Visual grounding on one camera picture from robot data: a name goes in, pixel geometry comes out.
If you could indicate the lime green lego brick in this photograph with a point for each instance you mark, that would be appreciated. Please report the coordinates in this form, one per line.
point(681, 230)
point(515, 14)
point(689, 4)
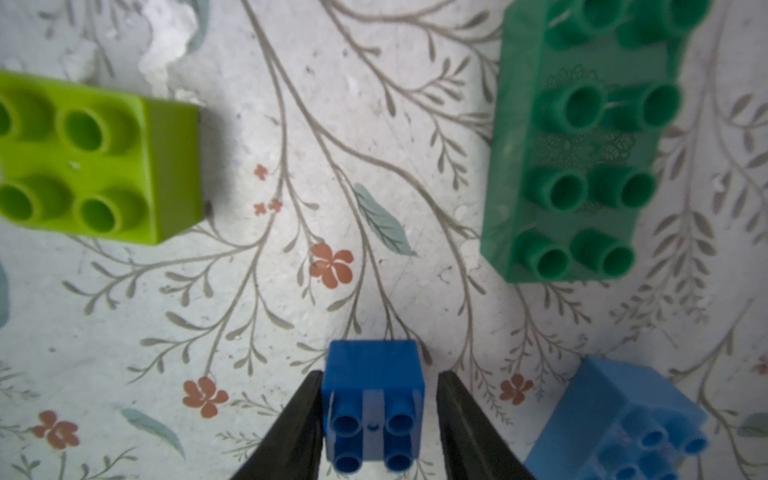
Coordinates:
point(100, 163)

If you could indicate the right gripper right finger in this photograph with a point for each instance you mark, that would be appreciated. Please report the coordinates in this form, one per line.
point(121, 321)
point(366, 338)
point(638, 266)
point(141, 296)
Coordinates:
point(472, 447)

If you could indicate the green long lego brick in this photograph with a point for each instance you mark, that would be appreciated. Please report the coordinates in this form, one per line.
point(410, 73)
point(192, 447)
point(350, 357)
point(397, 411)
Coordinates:
point(585, 91)

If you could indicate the light blue long lego brick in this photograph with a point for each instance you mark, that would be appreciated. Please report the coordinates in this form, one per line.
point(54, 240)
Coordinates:
point(618, 421)

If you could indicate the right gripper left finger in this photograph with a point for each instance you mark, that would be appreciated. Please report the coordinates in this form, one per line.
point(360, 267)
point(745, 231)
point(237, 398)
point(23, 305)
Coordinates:
point(292, 447)

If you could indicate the dark blue small lego brick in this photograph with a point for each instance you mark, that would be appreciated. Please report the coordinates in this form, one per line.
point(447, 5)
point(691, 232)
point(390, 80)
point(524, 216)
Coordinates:
point(373, 394)

